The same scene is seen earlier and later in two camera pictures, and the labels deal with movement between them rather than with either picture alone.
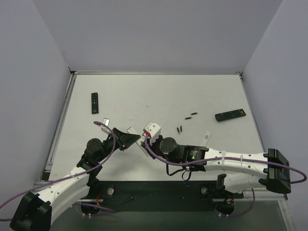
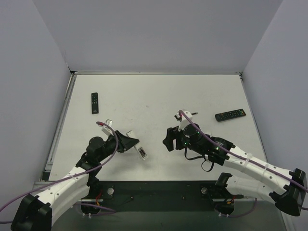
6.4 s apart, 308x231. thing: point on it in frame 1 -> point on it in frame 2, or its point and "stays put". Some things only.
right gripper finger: (143, 144) -> (168, 140)
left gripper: (118, 138) stays put
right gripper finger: (143, 144) -> (169, 143)
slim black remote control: (95, 103) stays put
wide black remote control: (229, 115) stays put
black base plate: (161, 196) stays put
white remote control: (131, 130) -> (130, 134)
